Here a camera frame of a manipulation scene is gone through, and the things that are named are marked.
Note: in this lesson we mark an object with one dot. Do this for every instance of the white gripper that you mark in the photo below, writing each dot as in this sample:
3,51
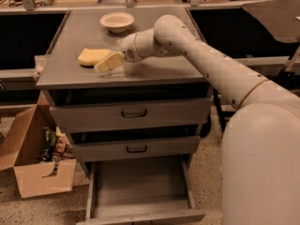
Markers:
127,50

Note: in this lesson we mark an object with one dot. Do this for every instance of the yellow sponge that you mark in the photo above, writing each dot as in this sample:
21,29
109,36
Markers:
89,57

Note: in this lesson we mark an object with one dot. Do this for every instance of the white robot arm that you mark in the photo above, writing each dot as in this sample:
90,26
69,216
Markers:
260,157

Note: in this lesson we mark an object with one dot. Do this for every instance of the grey drawer cabinet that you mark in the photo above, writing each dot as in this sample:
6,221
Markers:
65,82

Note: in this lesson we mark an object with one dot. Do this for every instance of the top drawer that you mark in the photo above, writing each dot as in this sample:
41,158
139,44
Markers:
130,115

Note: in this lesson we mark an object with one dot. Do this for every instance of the middle drawer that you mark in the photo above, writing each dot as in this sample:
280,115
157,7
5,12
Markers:
98,151

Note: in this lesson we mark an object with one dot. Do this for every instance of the open bottom drawer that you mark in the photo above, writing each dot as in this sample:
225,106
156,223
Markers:
141,191

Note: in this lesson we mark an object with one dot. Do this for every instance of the white bowl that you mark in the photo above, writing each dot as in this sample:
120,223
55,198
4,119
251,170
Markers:
117,22

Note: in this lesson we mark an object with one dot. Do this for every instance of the snack packages in box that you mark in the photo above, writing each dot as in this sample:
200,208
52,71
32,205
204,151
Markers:
57,147

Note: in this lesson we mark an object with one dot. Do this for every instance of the cardboard box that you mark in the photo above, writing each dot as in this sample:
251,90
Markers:
21,151

